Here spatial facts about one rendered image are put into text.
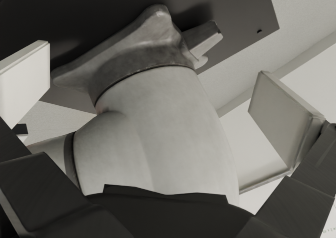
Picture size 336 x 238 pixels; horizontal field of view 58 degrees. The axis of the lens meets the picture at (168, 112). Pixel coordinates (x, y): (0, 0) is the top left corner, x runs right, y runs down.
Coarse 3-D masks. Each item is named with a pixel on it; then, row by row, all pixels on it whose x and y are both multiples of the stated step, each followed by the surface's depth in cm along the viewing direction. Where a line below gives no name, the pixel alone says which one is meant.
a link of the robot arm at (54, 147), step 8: (64, 136) 38; (72, 136) 37; (32, 144) 38; (40, 144) 37; (48, 144) 37; (56, 144) 36; (64, 144) 36; (32, 152) 36; (48, 152) 35; (56, 152) 35; (64, 152) 35; (72, 152) 35; (56, 160) 34; (64, 160) 34; (72, 160) 34; (64, 168) 33; (72, 168) 33; (72, 176) 33
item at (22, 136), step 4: (16, 124) 59; (20, 124) 60; (24, 124) 60; (12, 128) 58; (16, 128) 59; (20, 128) 59; (24, 128) 60; (16, 132) 58; (20, 132) 59; (24, 132) 59; (20, 136) 59; (24, 136) 59
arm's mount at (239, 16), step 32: (0, 0) 28; (32, 0) 29; (64, 0) 30; (96, 0) 32; (128, 0) 33; (160, 0) 35; (192, 0) 37; (224, 0) 39; (256, 0) 42; (0, 32) 31; (32, 32) 33; (64, 32) 34; (96, 32) 36; (224, 32) 46; (256, 32) 50; (64, 96) 47
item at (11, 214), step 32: (0, 128) 9; (0, 160) 7; (32, 160) 7; (0, 192) 6; (32, 192) 6; (64, 192) 6; (0, 224) 7; (32, 224) 5; (64, 224) 5; (96, 224) 5
